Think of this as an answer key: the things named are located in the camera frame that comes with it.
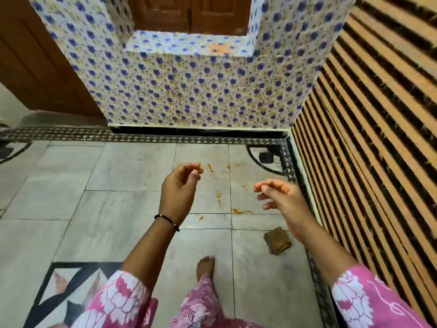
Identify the small dark floor object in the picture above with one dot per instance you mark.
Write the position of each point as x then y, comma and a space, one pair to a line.
266, 157

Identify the brown wooden window shutters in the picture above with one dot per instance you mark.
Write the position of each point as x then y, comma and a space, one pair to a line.
191, 13

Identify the brown wooden block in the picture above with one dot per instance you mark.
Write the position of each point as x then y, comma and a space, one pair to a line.
277, 241

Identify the person's bare foot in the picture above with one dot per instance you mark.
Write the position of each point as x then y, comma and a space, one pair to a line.
206, 266

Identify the person's right hand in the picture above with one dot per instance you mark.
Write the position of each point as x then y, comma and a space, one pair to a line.
290, 204

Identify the person's left hand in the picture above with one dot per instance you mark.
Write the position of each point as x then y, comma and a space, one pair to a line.
176, 198

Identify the person's right thumb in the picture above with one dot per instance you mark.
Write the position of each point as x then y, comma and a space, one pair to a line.
270, 192

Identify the person's left forearm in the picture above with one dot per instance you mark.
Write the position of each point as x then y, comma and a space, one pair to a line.
150, 252

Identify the pink floral trouser leg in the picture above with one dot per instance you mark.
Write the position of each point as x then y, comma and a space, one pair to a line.
205, 307

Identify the person's left thumb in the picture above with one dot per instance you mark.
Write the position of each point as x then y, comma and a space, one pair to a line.
195, 177

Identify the pink floral sleeve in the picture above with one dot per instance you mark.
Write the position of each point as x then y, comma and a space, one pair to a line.
368, 300
116, 300

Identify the brown wooden door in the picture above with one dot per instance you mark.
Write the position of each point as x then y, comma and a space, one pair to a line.
34, 58

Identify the person's right forearm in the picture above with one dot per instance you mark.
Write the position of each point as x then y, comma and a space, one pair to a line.
324, 256

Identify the wooden slat screen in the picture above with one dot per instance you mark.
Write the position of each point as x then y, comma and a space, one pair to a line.
382, 133

